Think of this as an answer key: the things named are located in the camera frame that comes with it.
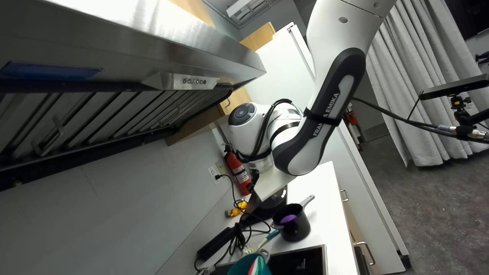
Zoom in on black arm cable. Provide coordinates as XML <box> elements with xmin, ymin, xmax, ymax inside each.
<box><xmin>235</xmin><ymin>97</ymin><xmax>489</xmax><ymax>166</ymax></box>

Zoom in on yellow plug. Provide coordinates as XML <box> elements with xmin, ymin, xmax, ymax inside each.
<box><xmin>226</xmin><ymin>201</ymin><xmax>250</xmax><ymax>221</ymax></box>

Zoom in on orange-red fire extinguisher white label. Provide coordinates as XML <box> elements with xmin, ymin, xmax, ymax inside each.
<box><xmin>222</xmin><ymin>147</ymin><xmax>255</xmax><ymax>199</ymax></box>

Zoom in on white wall outlet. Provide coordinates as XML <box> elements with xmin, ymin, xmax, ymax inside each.
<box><xmin>206</xmin><ymin>164</ymin><xmax>226</xmax><ymax>184</ymax></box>

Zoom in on small red fire extinguisher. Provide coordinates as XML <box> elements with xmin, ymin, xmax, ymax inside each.
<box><xmin>343</xmin><ymin>107</ymin><xmax>366</xmax><ymax>146</ymax></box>

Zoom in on black camera rig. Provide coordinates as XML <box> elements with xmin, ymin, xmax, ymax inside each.
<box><xmin>417</xmin><ymin>74</ymin><xmax>489</xmax><ymax>135</ymax></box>

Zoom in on white curtains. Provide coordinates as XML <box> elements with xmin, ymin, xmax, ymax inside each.
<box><xmin>363</xmin><ymin>0</ymin><xmax>489</xmax><ymax>169</ymax></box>

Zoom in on black induction cooktop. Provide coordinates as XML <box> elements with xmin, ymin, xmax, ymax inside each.
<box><xmin>265</xmin><ymin>245</ymin><xmax>326</xmax><ymax>275</ymax></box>

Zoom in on stainless steel range hood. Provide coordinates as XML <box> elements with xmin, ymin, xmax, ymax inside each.
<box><xmin>0</xmin><ymin>0</ymin><xmax>267</xmax><ymax>193</ymax></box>

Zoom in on white tall refrigerator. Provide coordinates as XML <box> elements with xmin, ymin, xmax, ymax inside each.
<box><xmin>238</xmin><ymin>20</ymin><xmax>412</xmax><ymax>274</ymax></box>

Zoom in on black pot with silver handle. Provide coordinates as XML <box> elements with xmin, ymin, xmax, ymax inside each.
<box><xmin>271</xmin><ymin>195</ymin><xmax>317</xmax><ymax>245</ymax></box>

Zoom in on wooden base cabinet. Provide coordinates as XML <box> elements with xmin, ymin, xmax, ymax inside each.
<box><xmin>336</xmin><ymin>185</ymin><xmax>383</xmax><ymax>275</ymax></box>

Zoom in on black power strip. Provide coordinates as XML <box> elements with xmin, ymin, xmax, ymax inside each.
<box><xmin>193</xmin><ymin>227</ymin><xmax>245</xmax><ymax>262</ymax></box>

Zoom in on teal and white utensil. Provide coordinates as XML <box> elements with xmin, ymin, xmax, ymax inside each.
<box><xmin>250</xmin><ymin>227</ymin><xmax>282</xmax><ymax>254</ymax></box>

